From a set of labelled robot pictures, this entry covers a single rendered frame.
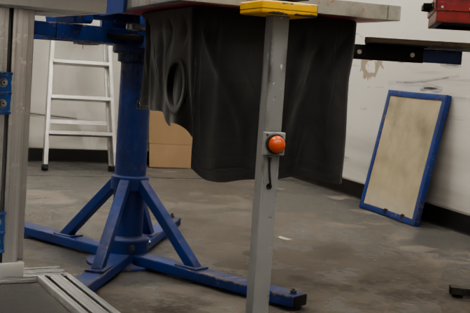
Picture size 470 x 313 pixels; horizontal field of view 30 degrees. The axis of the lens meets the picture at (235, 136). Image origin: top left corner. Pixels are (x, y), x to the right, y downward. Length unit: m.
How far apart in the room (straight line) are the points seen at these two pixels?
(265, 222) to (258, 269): 0.10
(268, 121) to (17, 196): 0.56
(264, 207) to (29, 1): 0.66
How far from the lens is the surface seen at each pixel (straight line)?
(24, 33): 1.89
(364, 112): 5.84
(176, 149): 6.86
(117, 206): 3.36
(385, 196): 5.28
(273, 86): 1.89
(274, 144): 1.86
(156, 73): 2.45
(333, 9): 2.17
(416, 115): 5.19
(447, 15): 3.16
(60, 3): 1.80
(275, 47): 1.89
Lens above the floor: 0.81
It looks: 4 degrees down
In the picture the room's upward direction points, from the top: 4 degrees clockwise
